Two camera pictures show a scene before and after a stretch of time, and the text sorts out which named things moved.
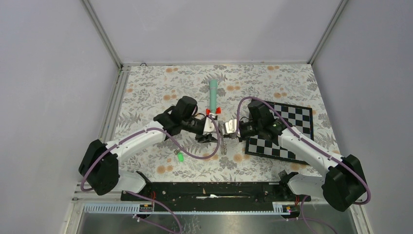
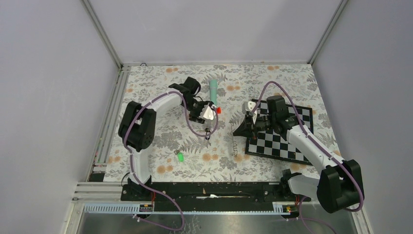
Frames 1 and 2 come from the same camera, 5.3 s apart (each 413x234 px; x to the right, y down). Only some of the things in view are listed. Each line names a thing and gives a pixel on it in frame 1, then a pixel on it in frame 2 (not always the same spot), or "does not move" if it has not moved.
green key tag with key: x=180 y=155 does not move
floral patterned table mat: x=219 y=90 does not move
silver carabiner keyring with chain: x=223 y=145 -> x=234 y=153
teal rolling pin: x=213 y=84 does not move
